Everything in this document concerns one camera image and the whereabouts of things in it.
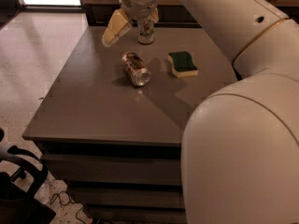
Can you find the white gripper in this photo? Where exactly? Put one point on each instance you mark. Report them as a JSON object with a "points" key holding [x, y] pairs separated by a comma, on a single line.
{"points": [[139, 4]]}

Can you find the orange soda can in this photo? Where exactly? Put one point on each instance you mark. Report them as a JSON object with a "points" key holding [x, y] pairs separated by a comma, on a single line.
{"points": [[134, 68]]}

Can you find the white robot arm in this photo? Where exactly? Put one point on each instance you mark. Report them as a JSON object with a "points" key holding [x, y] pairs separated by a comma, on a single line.
{"points": [[240, 153]]}

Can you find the white green soda can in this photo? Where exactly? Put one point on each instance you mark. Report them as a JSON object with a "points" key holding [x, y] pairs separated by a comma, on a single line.
{"points": [[145, 30]]}

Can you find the green yellow sponge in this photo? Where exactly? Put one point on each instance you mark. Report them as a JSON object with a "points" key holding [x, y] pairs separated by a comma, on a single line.
{"points": [[182, 64]]}

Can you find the grey drawer cabinet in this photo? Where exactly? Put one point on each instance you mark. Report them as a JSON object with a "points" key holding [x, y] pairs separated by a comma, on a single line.
{"points": [[117, 146]]}

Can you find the black office chair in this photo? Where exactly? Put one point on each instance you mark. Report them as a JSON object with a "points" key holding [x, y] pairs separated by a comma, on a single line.
{"points": [[18, 203]]}

